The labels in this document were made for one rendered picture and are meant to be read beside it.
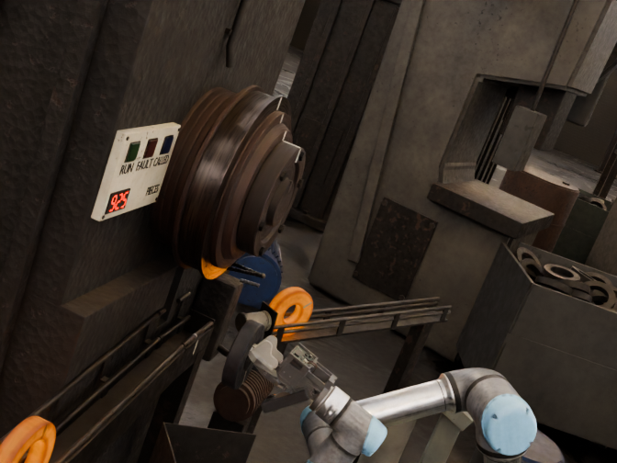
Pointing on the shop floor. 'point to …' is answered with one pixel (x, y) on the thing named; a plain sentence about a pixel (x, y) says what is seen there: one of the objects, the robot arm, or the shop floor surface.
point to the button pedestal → (444, 436)
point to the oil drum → (546, 184)
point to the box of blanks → (550, 339)
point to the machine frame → (36, 109)
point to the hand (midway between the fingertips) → (246, 346)
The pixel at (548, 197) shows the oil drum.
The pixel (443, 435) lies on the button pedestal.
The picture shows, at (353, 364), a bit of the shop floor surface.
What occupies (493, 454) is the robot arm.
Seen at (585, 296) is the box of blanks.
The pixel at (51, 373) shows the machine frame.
